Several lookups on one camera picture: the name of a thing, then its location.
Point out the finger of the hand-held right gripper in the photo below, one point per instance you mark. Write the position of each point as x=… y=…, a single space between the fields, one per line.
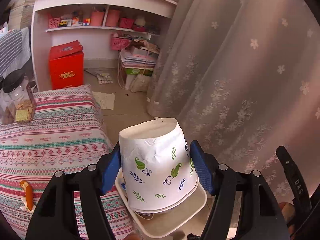
x=296 y=185

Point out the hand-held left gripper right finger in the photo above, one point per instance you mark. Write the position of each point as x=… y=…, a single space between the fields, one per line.
x=200 y=167

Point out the yellow toy car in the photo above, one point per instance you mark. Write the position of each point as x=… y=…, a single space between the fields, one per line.
x=63 y=23

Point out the red cardboard box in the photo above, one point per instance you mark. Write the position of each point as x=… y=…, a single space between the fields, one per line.
x=66 y=67

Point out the plastic jar with brown snacks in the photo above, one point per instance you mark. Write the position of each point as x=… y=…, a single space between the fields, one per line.
x=5 y=115

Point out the grey striped quilt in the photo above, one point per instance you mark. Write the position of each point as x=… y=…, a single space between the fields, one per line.
x=12 y=47

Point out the white paper sheet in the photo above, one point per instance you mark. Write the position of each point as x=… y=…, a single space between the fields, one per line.
x=105 y=100

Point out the grid printed sheet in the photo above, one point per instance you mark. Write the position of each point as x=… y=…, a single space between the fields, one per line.
x=104 y=78

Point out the white plastic bin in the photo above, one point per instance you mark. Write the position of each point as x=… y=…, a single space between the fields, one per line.
x=175 y=217

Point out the pink cup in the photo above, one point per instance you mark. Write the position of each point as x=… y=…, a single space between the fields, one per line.
x=97 y=18
x=112 y=18

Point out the leaf print paper cup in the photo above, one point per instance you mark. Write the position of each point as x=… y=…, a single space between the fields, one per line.
x=155 y=160

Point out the red basket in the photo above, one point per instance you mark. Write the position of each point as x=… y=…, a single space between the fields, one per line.
x=125 y=23

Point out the stack of books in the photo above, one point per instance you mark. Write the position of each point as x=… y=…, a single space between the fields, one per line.
x=21 y=7

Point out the small pink basket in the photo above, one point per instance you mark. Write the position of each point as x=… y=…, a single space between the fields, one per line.
x=54 y=23

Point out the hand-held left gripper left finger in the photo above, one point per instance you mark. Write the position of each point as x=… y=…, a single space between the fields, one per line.
x=111 y=170

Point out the floral lace curtain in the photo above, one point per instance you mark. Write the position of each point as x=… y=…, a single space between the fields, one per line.
x=237 y=67

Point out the pile of papers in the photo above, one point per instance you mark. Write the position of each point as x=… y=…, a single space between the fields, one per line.
x=138 y=58

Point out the large pink basket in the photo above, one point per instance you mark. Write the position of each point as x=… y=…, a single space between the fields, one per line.
x=120 y=43

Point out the green cardboard box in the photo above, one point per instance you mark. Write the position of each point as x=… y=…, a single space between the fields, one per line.
x=137 y=71

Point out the white cloth bag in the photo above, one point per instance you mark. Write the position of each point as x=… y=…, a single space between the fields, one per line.
x=140 y=83

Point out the person's left hand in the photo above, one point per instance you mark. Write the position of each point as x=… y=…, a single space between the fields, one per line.
x=130 y=237

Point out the plastic jar with crackers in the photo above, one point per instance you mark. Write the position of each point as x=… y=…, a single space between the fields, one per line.
x=21 y=97

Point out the person's right hand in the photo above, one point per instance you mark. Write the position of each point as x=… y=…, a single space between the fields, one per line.
x=287 y=211

